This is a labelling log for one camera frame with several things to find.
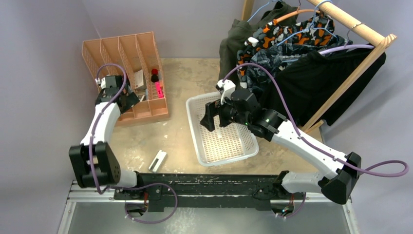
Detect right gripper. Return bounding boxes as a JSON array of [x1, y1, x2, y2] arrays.
[[201, 97, 250, 133]]

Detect peach plastic desk organizer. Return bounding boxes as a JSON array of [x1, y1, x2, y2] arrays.
[[81, 32, 169, 126]]

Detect white plastic basket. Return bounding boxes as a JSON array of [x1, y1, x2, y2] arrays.
[[186, 92, 259, 167]]

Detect black shorts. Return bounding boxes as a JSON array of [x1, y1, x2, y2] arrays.
[[255, 45, 387, 127]]

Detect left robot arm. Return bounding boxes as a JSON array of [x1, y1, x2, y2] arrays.
[[69, 75, 145, 199]]

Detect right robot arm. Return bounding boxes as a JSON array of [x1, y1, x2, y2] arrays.
[[200, 90, 361, 205]]

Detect olive green shorts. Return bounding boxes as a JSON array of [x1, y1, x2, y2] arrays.
[[218, 1, 297, 80]]

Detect dark leaf print shorts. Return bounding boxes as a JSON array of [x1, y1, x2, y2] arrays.
[[246, 36, 353, 98]]

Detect orange camouflage shorts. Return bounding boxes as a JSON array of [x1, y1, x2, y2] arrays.
[[236, 13, 340, 88]]

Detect white medicine box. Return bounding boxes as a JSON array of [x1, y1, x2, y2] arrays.
[[134, 70, 146, 90]]

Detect red black marker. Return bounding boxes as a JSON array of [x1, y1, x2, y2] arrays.
[[150, 68, 159, 83]]

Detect pink highlighter marker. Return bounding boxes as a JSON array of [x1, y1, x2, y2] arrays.
[[154, 81, 164, 98]]

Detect white rectangular eraser box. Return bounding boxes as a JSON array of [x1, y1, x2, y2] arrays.
[[149, 150, 167, 173]]

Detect wooden clothes rack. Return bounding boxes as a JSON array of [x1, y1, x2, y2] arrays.
[[237, 0, 396, 130]]

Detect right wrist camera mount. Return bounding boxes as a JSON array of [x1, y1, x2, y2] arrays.
[[216, 79, 236, 105]]

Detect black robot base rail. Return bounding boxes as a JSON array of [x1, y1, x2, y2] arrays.
[[114, 172, 304, 212]]

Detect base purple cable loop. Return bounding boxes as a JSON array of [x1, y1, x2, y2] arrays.
[[124, 186, 180, 226]]

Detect blue wire hanger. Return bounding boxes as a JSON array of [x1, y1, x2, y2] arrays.
[[247, 0, 339, 62]]

